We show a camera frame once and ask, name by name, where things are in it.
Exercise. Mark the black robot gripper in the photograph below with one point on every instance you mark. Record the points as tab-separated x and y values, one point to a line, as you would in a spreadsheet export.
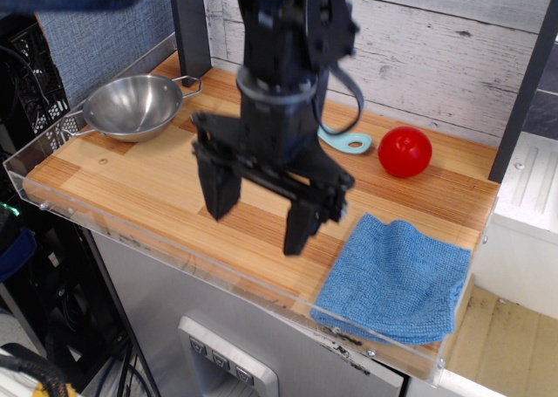
273	143

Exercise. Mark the blue microfiber cloth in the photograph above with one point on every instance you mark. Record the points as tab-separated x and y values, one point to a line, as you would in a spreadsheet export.
392	282

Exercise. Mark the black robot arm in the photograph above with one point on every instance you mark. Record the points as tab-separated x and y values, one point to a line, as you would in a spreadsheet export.
291	49

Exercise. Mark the light blue scrub brush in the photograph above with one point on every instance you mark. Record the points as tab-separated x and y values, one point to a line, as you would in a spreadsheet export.
348	143

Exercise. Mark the stainless steel cabinet with dispenser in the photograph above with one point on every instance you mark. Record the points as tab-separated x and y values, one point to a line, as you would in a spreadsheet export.
155	296

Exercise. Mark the red ball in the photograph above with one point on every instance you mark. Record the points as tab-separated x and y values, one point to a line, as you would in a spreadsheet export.
405	152

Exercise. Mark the blue fabric panel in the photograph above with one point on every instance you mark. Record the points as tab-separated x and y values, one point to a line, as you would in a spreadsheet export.
92	48

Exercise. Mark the black plastic crate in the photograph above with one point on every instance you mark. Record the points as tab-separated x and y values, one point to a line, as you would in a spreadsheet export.
32	93

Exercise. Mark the white plastic unit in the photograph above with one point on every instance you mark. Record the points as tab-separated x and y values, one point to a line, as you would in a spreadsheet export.
517	255

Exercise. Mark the stainless steel bowl with handles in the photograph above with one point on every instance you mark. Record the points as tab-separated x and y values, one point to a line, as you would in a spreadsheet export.
131	109

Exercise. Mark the dark grey left post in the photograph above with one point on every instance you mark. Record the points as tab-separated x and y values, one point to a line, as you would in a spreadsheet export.
191	34

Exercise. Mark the dark grey vertical post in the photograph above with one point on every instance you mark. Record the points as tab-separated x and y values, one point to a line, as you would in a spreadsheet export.
529	84

